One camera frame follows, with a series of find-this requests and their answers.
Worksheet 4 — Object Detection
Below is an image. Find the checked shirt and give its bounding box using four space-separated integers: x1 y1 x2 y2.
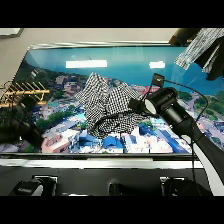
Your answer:
73 71 152 140

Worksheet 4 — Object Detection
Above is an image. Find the brown clothes hanger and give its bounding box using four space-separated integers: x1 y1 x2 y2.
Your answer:
0 96 48 109
4 81 51 98

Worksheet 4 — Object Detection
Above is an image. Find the pale striped shirt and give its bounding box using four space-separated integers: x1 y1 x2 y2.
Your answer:
173 27 224 71

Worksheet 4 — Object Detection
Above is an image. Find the black garment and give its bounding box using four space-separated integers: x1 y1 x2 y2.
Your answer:
193 42 224 82

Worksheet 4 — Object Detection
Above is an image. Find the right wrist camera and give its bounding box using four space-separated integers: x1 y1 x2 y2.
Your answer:
151 72 167 88

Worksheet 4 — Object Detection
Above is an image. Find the black cable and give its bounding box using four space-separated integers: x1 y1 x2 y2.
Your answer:
163 78 210 183

